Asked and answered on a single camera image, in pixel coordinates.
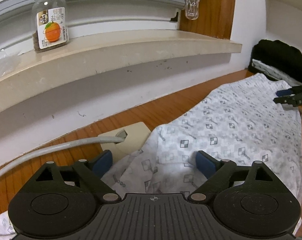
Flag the white patterned garment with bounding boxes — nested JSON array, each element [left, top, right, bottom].
[[0, 74, 302, 239]]

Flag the grey folded garment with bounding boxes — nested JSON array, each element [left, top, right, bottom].
[[251, 59, 302, 86]]

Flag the black clothing pile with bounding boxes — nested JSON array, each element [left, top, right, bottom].
[[250, 40, 302, 83]]

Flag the beige window sill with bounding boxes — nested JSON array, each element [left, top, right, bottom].
[[0, 30, 242, 113]]

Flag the clear jar orange label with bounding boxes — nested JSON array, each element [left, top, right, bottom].
[[32, 0, 69, 53]]

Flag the white cable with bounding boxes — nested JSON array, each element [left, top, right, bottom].
[[0, 136, 125, 184]]

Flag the brown wooden window frame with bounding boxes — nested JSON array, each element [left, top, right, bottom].
[[179, 0, 236, 40]]

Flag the clear blind cord pull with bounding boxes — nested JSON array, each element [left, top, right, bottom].
[[185, 0, 200, 21]]

